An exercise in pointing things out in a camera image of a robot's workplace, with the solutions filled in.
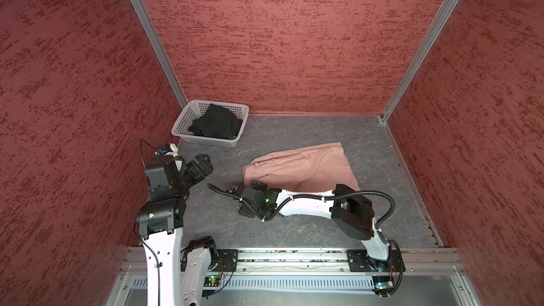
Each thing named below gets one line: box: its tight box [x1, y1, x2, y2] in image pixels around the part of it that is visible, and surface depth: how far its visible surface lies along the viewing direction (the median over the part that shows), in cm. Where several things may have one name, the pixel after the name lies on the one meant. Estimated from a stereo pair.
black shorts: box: [188, 103, 243, 140], surface depth 108 cm
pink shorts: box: [243, 141, 361, 192], surface depth 98 cm
